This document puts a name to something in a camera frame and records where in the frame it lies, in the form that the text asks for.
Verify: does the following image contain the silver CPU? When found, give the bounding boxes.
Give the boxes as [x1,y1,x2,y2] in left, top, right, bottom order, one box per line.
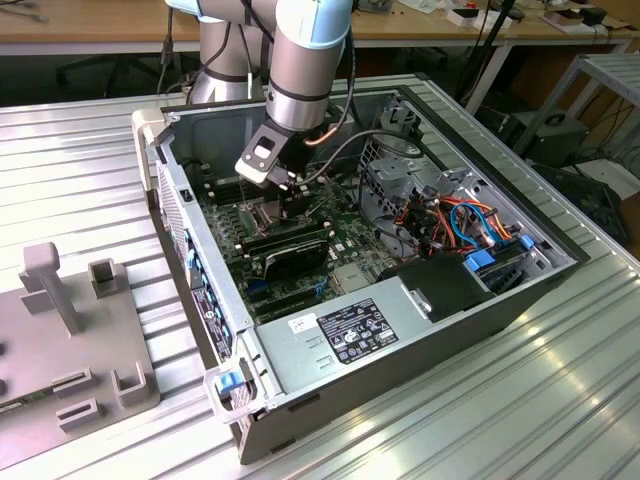
[259,198,287,229]

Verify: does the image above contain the CPU socket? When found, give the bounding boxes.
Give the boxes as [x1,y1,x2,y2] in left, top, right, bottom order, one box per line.
[248,198,304,237]

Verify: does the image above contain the green motherboard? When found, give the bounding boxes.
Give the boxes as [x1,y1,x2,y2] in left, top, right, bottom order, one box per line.
[192,158,401,326]

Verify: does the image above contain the black graphics card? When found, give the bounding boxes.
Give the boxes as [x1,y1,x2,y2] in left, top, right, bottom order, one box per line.
[260,238,332,282]

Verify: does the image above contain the silver chipset heatsink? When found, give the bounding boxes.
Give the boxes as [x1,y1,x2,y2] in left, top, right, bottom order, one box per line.
[332,263,372,295]

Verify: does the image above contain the silver drive cage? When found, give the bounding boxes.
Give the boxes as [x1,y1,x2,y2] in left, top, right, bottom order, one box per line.
[355,127,484,241]

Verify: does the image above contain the blue card retainer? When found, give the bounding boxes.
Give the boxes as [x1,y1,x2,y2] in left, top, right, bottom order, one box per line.
[183,227,199,287]

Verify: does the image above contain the silver power supply unit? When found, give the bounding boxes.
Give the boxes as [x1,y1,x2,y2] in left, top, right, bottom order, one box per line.
[253,278,437,397]

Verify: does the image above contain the blue disk carrier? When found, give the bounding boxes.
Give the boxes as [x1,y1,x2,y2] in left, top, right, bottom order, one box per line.
[462,251,497,275]

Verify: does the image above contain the blue case latch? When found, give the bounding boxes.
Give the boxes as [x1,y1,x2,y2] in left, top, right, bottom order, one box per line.
[212,370,242,397]

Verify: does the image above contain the white cardboard box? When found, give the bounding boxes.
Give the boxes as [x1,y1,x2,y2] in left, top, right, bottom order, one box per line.
[446,7,514,30]

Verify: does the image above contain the grey open PC case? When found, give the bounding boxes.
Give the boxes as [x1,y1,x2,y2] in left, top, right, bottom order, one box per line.
[130,87,592,466]

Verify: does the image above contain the grey parts rack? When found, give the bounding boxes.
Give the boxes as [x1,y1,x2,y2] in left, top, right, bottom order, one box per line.
[0,242,162,444]

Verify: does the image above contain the wooden desk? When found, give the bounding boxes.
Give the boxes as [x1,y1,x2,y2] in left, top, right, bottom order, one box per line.
[0,0,640,57]

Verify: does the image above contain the brown cardboard box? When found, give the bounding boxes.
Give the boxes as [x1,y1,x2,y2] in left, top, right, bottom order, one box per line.
[541,7,586,32]

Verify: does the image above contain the black mesh panel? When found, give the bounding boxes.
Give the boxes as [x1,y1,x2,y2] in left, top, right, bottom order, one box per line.
[529,162,632,244]

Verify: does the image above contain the black camera bracket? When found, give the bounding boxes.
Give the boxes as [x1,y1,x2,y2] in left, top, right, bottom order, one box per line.
[242,118,294,171]

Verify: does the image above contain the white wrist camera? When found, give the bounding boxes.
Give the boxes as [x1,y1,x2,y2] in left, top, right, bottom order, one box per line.
[233,158,275,190]

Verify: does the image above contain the thick black cable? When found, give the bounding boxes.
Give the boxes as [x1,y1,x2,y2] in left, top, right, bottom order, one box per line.
[294,29,434,189]

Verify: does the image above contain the orange wire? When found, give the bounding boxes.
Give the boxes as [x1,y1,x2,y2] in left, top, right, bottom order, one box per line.
[393,197,454,255]

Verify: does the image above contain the blue wire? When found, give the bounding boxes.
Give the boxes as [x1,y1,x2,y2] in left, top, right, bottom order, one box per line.
[448,200,496,251]

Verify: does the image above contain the thin grey cable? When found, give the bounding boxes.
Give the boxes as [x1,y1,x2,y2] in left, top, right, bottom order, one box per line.
[155,7,177,96]

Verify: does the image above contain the grey metal frame table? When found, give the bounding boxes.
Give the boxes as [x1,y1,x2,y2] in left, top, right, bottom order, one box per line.
[514,52,640,162]

